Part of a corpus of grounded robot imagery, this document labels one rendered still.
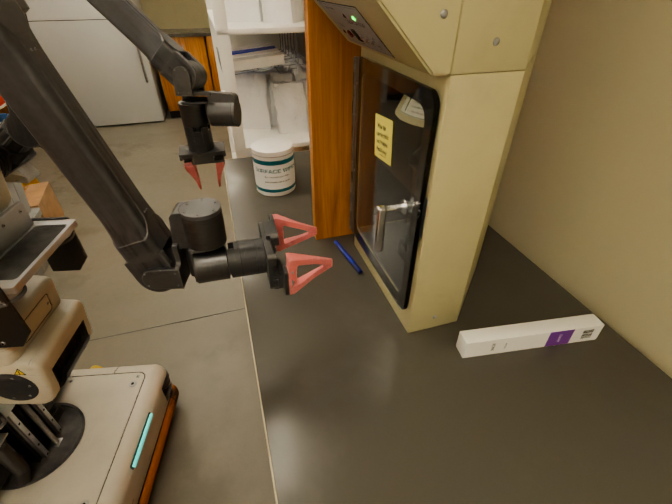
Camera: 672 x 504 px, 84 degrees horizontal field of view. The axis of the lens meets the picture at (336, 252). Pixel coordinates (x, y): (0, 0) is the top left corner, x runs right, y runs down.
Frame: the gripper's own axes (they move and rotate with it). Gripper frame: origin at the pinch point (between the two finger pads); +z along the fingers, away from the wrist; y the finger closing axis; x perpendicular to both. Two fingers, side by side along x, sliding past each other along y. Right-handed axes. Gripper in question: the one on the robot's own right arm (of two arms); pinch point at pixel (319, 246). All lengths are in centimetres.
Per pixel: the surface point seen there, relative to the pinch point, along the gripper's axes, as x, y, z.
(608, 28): -30, 12, 58
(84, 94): 76, 482, -159
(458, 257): 3.0, -5.5, 23.8
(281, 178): 14, 59, 3
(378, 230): -2.2, -1.1, 10.0
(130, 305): 116, 132, -77
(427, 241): -1.7, -5.6, 16.8
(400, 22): -32.3, -5.8, 7.8
